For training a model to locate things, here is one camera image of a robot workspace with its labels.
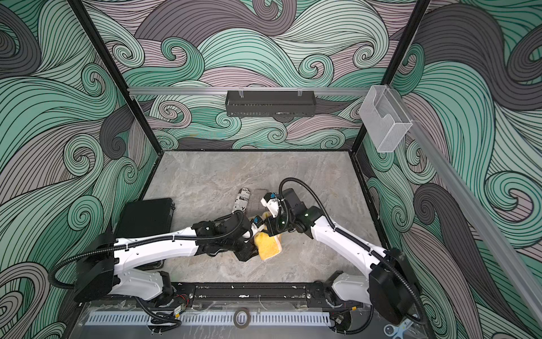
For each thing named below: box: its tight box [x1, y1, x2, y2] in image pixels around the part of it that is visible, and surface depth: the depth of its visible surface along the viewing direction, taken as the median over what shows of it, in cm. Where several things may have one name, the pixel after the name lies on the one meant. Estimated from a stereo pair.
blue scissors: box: [383, 317, 414, 339], surface depth 68 cm
